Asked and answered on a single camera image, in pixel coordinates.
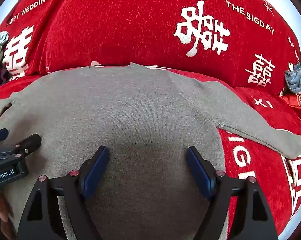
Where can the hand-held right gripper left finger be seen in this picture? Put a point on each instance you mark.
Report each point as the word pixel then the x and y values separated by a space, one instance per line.
pixel 96 173

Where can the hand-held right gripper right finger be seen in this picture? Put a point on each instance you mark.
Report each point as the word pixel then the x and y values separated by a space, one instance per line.
pixel 200 176

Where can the grey knit sweater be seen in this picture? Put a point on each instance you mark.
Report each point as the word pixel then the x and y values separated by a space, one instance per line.
pixel 140 105

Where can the person's left hand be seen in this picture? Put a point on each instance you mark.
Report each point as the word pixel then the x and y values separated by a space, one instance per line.
pixel 3 211

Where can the blue-grey crumpled cloth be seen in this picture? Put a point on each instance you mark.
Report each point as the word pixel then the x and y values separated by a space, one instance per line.
pixel 298 77

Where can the red printed blanket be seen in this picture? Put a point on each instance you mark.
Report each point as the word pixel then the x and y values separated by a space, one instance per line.
pixel 140 30

